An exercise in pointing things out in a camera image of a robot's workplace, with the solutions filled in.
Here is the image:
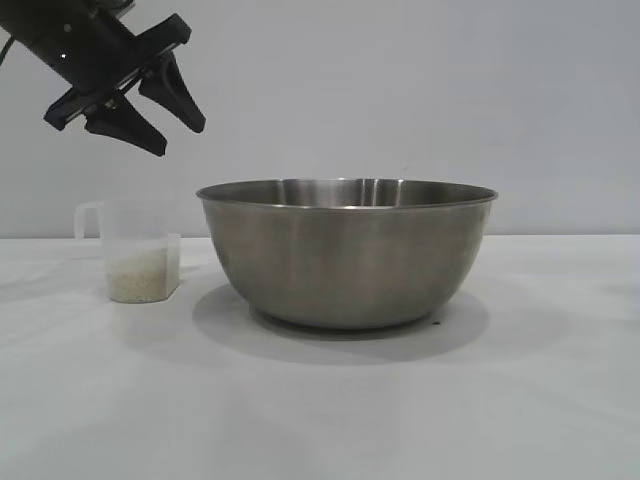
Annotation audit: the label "stainless steel mixing bowl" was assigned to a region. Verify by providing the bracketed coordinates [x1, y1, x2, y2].
[194, 177, 500, 331]

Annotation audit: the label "translucent plastic measuring cup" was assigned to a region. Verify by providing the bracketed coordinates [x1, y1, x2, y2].
[73, 199, 182, 304]

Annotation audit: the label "white rice grains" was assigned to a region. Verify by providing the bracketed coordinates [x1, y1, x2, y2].
[107, 247, 174, 303]

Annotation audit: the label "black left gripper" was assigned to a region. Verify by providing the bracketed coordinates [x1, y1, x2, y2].
[0, 0, 208, 158]

